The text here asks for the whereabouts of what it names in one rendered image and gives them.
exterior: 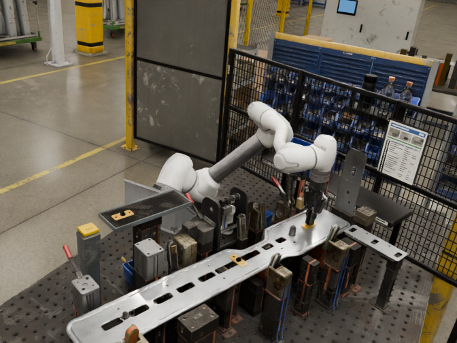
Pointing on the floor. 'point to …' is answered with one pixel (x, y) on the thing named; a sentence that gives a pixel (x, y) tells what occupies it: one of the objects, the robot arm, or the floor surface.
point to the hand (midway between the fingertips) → (310, 217)
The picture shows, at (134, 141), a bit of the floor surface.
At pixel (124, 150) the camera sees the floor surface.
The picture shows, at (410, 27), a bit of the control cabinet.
